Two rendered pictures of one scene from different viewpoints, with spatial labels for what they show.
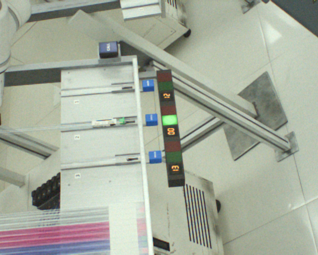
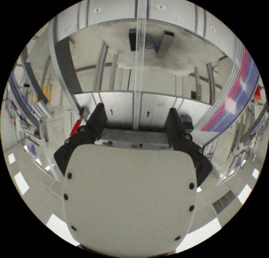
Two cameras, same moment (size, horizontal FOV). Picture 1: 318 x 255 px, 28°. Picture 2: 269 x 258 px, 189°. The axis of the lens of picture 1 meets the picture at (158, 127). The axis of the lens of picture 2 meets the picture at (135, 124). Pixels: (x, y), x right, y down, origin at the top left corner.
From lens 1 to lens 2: 1.45 m
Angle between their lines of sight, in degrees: 64
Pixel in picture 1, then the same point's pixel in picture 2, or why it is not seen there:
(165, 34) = not seen: hidden behind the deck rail
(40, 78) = (66, 56)
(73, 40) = not seen: hidden behind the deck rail
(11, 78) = (70, 79)
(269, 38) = not seen: outside the picture
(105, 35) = (42, 39)
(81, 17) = (30, 57)
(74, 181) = (217, 36)
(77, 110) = (111, 6)
